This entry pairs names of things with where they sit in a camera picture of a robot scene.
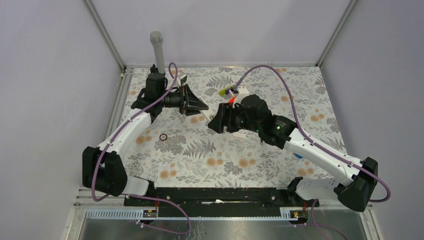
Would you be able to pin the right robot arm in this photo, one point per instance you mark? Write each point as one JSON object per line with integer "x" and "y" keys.
{"x": 353, "y": 180}

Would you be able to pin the white battery cover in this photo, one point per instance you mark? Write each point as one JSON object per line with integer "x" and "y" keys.
{"x": 240, "y": 135}

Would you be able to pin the floral patterned mat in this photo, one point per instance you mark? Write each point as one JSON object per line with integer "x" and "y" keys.
{"x": 181, "y": 151}

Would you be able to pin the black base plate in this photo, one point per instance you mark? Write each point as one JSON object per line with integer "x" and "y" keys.
{"x": 220, "y": 199}

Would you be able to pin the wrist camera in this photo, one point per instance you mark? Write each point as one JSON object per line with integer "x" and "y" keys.
{"x": 182, "y": 79}
{"x": 239, "y": 93}

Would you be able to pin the white slotted cable duct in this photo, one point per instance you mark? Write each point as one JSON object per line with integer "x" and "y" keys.
{"x": 171, "y": 213}

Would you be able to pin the white remote control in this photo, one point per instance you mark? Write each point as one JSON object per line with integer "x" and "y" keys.
{"x": 208, "y": 114}

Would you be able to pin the grey microphone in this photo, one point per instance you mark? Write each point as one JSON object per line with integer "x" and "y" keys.
{"x": 156, "y": 40}

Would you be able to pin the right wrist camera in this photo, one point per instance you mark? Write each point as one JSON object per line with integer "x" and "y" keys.
{"x": 239, "y": 93}

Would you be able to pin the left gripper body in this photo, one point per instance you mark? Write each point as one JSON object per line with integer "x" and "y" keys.
{"x": 183, "y": 102}

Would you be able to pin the red orange block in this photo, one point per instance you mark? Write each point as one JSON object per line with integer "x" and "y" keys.
{"x": 232, "y": 100}

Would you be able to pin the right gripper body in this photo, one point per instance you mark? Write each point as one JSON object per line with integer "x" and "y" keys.
{"x": 232, "y": 116}

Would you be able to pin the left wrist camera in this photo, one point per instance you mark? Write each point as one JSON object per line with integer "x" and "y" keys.
{"x": 182, "y": 79}

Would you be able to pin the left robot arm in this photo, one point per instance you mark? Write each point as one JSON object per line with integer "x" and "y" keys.
{"x": 102, "y": 166}

